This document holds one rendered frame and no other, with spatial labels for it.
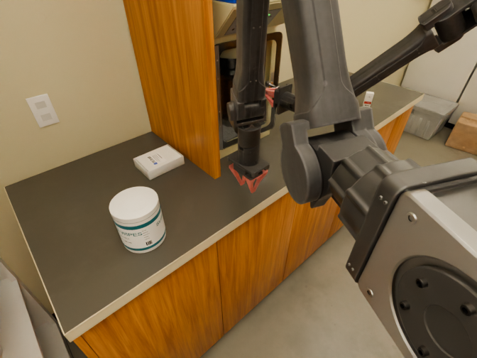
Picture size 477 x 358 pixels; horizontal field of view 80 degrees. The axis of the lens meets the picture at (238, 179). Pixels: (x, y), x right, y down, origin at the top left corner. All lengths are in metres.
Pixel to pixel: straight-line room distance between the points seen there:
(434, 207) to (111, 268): 0.81
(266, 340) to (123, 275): 1.07
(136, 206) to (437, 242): 0.72
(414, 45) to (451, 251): 0.75
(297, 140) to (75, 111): 1.10
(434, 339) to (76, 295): 0.79
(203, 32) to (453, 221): 0.77
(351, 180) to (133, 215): 0.62
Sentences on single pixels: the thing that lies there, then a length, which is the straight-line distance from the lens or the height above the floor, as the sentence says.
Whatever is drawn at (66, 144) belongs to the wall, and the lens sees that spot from 1.37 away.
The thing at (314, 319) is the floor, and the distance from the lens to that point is 1.85.
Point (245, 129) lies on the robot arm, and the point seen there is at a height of 1.29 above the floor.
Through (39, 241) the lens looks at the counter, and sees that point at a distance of 1.07.
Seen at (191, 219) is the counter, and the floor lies 0.94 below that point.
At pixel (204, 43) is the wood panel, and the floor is 1.42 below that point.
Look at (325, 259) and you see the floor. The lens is 2.07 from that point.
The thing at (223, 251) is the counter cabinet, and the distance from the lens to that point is 1.07.
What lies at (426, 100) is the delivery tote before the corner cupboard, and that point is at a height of 0.33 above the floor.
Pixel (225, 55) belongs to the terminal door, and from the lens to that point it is 1.03.
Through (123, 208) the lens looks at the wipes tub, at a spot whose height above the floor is 1.09.
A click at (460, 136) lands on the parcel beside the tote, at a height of 0.15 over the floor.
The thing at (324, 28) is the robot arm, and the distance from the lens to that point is 0.35.
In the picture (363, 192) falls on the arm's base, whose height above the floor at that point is 1.47.
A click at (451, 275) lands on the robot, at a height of 1.49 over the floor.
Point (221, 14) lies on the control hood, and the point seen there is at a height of 1.48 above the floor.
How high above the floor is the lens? 1.64
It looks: 40 degrees down
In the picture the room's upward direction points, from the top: straight up
